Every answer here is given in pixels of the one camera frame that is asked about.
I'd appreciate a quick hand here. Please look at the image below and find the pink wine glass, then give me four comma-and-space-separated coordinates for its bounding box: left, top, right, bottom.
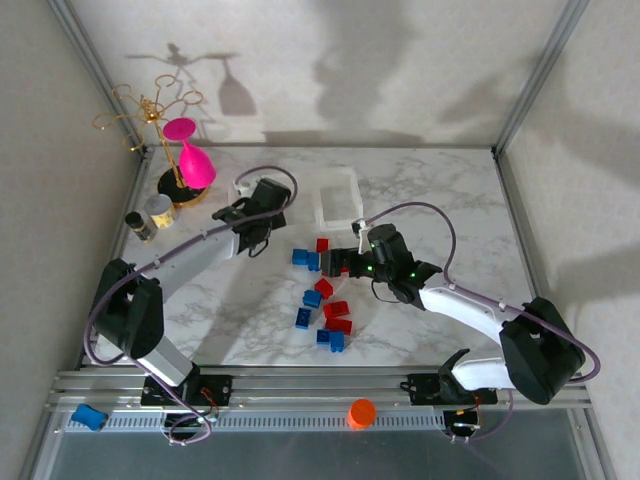
162, 117, 218, 190

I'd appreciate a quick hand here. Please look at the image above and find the silver tin can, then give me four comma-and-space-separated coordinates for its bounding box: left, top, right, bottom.
144, 194, 177, 230

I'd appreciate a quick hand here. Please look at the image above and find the small dark jar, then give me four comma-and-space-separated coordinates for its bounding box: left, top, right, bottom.
124, 211, 156, 244

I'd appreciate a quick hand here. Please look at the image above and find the orange plastic cylinder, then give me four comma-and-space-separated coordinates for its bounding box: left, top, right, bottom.
347, 397, 377, 431

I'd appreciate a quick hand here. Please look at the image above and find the small black controller box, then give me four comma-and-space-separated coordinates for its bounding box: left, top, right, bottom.
443, 408, 482, 435
162, 412, 216, 436

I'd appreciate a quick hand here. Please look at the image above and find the blue bone-shaped object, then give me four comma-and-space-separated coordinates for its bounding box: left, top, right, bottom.
70, 402, 109, 433

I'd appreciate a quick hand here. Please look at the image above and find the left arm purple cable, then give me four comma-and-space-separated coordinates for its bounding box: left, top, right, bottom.
83, 166, 301, 446

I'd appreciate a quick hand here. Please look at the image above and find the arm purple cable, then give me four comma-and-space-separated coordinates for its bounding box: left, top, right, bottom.
362, 201, 601, 445
83, 166, 301, 446

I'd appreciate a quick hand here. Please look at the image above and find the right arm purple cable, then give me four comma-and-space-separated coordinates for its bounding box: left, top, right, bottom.
362, 201, 601, 445

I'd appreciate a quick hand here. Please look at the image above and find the gold wire glass rack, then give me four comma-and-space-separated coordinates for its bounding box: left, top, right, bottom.
93, 74, 217, 209

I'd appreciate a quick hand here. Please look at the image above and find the aluminium table side rail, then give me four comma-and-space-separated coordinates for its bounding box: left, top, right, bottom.
74, 147, 156, 371

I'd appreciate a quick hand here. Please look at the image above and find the aluminium mounting rail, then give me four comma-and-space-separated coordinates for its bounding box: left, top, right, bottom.
44, 366, 594, 414

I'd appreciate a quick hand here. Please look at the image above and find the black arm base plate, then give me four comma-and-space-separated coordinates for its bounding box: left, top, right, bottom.
139, 374, 234, 407
405, 372, 500, 407

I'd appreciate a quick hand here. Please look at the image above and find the grey slotted cable duct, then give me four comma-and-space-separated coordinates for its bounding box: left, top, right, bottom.
59, 412, 451, 434

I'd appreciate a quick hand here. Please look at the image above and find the aluminium frame post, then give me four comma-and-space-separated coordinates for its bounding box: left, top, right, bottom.
47, 0, 154, 156
492, 0, 594, 156

